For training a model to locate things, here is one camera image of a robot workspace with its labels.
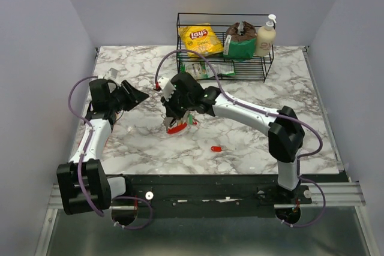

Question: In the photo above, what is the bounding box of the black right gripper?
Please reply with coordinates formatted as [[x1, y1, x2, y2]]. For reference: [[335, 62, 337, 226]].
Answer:
[[160, 89, 193, 121]]

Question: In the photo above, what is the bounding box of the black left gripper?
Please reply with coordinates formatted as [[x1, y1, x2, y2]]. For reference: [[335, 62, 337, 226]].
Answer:
[[108, 79, 149, 112]]

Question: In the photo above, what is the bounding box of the lone key with red tag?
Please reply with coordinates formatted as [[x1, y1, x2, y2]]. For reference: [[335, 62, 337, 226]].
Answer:
[[211, 146, 226, 152]]

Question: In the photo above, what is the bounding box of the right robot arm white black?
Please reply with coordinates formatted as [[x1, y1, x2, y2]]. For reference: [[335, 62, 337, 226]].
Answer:
[[156, 73, 305, 203]]

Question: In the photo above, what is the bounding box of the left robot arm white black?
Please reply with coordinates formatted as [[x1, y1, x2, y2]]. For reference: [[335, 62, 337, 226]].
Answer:
[[56, 76, 149, 216]]

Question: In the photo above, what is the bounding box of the green white snack packet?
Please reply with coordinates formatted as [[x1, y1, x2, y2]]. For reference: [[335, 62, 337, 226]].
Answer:
[[180, 61, 236, 80]]

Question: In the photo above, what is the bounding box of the yellow Lays chips bag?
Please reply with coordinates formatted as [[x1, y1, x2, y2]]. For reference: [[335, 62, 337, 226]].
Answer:
[[178, 23, 224, 56]]

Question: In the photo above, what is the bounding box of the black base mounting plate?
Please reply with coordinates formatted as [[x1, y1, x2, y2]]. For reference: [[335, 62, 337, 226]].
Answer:
[[61, 173, 352, 218]]

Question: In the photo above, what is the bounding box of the green brown coffee bag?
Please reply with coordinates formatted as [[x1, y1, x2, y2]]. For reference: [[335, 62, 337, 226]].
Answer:
[[223, 21, 256, 61]]

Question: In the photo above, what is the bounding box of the cream pump lotion bottle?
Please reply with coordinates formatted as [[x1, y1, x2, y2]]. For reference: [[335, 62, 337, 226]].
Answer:
[[255, 14, 277, 57]]

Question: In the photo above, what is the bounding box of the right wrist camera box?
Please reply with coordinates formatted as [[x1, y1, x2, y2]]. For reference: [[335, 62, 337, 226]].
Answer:
[[158, 77, 176, 101]]

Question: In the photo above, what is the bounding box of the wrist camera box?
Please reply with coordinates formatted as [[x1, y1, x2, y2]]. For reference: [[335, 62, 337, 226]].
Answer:
[[158, 77, 176, 101], [104, 68, 119, 80]]

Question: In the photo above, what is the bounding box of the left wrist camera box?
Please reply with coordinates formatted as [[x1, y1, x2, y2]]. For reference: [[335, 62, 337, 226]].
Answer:
[[104, 68, 119, 80]]

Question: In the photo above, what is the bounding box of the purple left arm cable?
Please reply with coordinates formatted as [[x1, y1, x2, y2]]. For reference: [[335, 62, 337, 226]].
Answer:
[[68, 75, 154, 230]]

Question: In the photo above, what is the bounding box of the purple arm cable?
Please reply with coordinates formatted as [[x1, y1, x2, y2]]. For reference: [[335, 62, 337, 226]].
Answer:
[[154, 49, 327, 228], [68, 75, 154, 230]]

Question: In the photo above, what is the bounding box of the black wire rack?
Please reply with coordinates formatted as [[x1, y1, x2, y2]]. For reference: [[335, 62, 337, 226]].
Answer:
[[176, 13, 275, 82]]

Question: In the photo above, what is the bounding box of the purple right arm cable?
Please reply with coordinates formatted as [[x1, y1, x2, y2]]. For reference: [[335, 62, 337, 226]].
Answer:
[[154, 49, 327, 228]]

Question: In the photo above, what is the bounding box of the aluminium frame rail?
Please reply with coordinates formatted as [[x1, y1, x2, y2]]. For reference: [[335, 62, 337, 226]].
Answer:
[[48, 182, 365, 209]]

